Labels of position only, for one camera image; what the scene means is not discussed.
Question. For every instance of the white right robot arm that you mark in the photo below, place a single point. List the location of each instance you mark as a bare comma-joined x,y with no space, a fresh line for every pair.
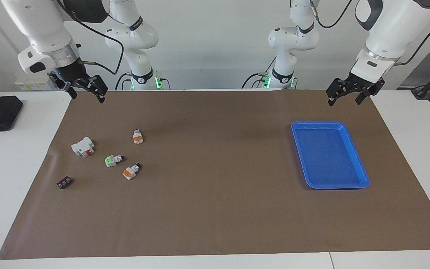
43,22

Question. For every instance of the brown paper mat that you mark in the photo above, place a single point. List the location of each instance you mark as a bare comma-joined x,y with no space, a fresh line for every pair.
215,209

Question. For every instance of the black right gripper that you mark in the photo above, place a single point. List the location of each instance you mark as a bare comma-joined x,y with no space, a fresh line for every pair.
71,73

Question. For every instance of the black terminal block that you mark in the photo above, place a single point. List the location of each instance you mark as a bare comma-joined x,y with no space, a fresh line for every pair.
64,183

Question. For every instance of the blue plastic tray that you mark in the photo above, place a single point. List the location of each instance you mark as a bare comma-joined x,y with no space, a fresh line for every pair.
329,157

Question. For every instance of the white switch with orange button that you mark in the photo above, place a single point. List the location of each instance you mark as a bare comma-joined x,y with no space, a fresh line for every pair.
137,137

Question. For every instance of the white circuit breaker red lever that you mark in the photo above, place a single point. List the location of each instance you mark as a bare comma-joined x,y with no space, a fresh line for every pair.
82,146

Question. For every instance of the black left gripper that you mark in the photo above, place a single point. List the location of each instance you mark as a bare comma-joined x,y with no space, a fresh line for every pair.
362,83

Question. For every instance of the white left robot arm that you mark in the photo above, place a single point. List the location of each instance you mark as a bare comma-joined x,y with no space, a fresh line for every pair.
398,26

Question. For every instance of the white power strip box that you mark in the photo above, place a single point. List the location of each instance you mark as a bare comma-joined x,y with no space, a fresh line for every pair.
28,85

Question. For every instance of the white switch with green button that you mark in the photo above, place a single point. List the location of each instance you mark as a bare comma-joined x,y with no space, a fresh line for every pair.
111,160

